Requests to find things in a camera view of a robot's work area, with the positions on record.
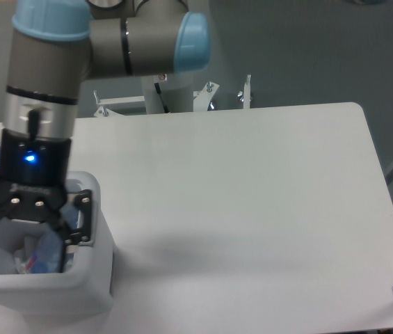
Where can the clear plastic bottle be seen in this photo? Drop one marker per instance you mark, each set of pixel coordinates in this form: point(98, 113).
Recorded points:
point(49, 245)

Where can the white plastic trash can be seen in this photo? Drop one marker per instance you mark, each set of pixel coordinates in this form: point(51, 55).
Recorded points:
point(85, 286)

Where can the white pedestal base frame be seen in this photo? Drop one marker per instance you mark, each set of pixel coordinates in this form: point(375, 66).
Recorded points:
point(203, 100)

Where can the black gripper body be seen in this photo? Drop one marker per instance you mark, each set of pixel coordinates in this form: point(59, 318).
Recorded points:
point(32, 175)

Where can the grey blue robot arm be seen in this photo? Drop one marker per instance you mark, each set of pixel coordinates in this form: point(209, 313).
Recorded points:
point(56, 46)

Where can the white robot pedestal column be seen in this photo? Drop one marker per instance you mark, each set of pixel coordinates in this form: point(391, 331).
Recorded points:
point(168, 93)

